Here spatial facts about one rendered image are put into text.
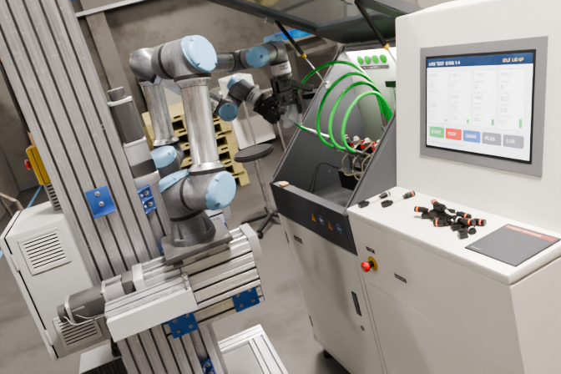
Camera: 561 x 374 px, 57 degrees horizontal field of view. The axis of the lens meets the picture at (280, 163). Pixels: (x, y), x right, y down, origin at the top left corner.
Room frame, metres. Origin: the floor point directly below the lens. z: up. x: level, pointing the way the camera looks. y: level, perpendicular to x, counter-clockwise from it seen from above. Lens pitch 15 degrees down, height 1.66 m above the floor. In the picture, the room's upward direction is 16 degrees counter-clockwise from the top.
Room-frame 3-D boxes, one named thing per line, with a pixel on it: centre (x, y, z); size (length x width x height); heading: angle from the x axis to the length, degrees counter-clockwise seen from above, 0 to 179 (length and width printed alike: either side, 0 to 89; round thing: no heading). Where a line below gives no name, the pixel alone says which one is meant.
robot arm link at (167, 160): (2.15, 0.47, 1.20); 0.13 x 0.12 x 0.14; 0
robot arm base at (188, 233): (1.66, 0.35, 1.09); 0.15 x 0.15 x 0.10
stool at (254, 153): (4.27, 0.20, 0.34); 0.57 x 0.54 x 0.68; 99
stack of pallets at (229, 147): (6.13, 0.99, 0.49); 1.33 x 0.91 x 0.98; 15
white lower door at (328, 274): (2.02, -0.05, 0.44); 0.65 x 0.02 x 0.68; 21
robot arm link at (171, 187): (1.66, 0.34, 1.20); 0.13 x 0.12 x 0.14; 54
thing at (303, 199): (2.02, -0.07, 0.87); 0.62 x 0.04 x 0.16; 21
